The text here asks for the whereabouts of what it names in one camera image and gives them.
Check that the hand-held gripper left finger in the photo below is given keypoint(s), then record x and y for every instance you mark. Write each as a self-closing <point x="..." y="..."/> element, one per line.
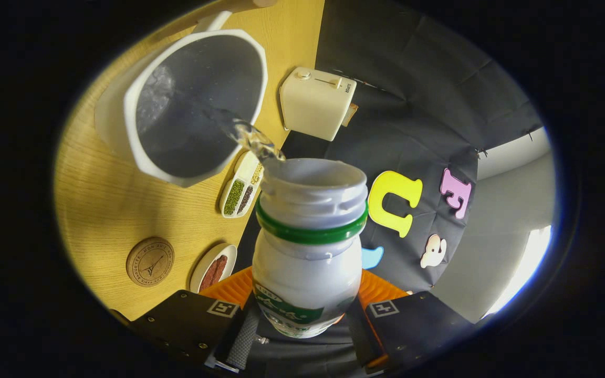
<point x="187" y="323"/>

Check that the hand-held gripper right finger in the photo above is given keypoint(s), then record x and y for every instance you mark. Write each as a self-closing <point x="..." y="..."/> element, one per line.
<point x="423" y="323"/>

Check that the round wooden coaster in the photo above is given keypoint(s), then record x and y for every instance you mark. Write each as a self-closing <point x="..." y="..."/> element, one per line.
<point x="150" y="261"/>

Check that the clear poured juice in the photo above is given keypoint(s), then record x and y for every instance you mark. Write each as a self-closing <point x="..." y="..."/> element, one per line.
<point x="252" y="139"/>

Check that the brown meat patty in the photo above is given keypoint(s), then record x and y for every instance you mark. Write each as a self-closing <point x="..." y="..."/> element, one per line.
<point x="214" y="273"/>

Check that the white round plate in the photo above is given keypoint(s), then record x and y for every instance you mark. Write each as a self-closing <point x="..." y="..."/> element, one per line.
<point x="204" y="265"/>

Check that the wooden table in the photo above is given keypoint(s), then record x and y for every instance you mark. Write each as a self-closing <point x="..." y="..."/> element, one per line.
<point x="103" y="210"/>

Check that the white divided bean dish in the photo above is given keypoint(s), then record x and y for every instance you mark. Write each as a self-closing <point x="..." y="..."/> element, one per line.
<point x="242" y="184"/>

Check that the toast slice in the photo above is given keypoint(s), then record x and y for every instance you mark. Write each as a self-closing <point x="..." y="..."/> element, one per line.
<point x="351" y="114"/>

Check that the cream toaster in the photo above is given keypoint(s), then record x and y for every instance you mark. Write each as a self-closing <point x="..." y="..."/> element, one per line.
<point x="313" y="105"/>

